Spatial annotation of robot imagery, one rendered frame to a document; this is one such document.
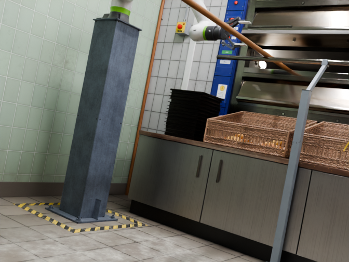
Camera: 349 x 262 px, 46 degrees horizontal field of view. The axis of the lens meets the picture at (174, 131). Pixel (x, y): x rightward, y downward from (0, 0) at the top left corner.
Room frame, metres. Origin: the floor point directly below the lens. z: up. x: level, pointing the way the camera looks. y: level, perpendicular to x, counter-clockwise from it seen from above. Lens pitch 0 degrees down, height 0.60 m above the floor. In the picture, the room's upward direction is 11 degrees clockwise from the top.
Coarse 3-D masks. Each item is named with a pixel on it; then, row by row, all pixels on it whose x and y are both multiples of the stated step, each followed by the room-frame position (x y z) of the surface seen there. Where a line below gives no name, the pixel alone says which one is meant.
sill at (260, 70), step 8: (248, 72) 2.99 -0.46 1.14; (256, 72) 2.95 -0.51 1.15; (264, 72) 2.92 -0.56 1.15; (272, 72) 2.88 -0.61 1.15; (280, 72) 2.85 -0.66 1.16; (288, 72) 2.81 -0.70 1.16; (296, 72) 2.78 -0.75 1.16; (304, 72) 2.75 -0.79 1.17; (312, 72) 2.72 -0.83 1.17; (328, 72) 2.66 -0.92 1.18
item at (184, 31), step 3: (177, 21) 3.34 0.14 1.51; (180, 21) 3.32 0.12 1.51; (183, 21) 3.30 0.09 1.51; (186, 21) 3.29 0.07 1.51; (177, 24) 3.33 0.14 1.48; (186, 24) 3.29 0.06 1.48; (189, 24) 3.32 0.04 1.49; (183, 27) 3.29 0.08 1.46; (186, 27) 3.29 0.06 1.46; (189, 27) 3.32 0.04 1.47; (177, 30) 3.33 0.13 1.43; (180, 30) 3.31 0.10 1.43; (183, 30) 3.29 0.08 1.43; (186, 30) 3.30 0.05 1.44; (189, 30) 3.33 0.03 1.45; (177, 33) 3.34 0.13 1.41; (180, 33) 3.32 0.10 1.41; (183, 33) 3.30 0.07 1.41; (186, 33) 3.31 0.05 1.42
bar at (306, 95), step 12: (252, 60) 2.58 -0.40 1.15; (264, 60) 2.52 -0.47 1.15; (276, 60) 2.48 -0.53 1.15; (288, 60) 2.43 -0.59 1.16; (300, 60) 2.39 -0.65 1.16; (312, 60) 2.35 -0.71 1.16; (324, 60) 2.30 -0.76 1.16; (336, 60) 2.27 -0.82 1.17; (348, 60) 2.24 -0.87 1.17; (312, 84) 2.17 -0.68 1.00; (300, 108) 2.13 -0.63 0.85; (300, 120) 2.12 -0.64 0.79; (300, 132) 2.11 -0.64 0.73; (300, 144) 2.12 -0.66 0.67; (288, 168) 2.13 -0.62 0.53; (288, 180) 2.12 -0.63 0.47; (288, 192) 2.11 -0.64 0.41; (288, 204) 2.11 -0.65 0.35; (276, 228) 2.13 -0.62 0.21; (276, 240) 2.12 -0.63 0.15; (276, 252) 2.12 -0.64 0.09
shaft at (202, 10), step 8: (184, 0) 1.75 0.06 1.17; (192, 0) 1.79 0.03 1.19; (200, 8) 1.85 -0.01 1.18; (208, 16) 1.92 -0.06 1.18; (224, 24) 2.05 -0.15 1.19; (232, 32) 2.13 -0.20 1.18; (240, 40) 2.25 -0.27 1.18; (248, 40) 2.29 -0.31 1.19; (256, 48) 2.39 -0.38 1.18; (264, 56) 2.54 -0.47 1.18; (272, 56) 2.60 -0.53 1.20; (280, 64) 2.73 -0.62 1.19
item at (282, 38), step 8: (248, 32) 2.86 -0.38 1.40; (256, 32) 2.82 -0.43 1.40; (264, 32) 2.79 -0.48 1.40; (272, 32) 2.75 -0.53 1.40; (280, 32) 2.72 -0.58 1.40; (288, 32) 2.69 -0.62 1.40; (296, 32) 2.66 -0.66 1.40; (304, 32) 2.62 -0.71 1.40; (312, 32) 2.59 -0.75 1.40; (320, 32) 2.56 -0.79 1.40; (328, 32) 2.54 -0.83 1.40; (336, 32) 2.51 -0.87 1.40; (344, 32) 2.48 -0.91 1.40; (256, 40) 2.94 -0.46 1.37; (264, 40) 2.90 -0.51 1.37; (272, 40) 2.86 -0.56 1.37; (280, 40) 2.82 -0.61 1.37; (288, 40) 2.79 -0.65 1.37; (296, 40) 2.75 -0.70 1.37; (304, 40) 2.72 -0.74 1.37; (312, 40) 2.68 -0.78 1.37; (320, 40) 2.65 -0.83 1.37; (328, 40) 2.62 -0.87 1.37; (336, 40) 2.59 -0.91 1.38; (344, 40) 2.56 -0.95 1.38
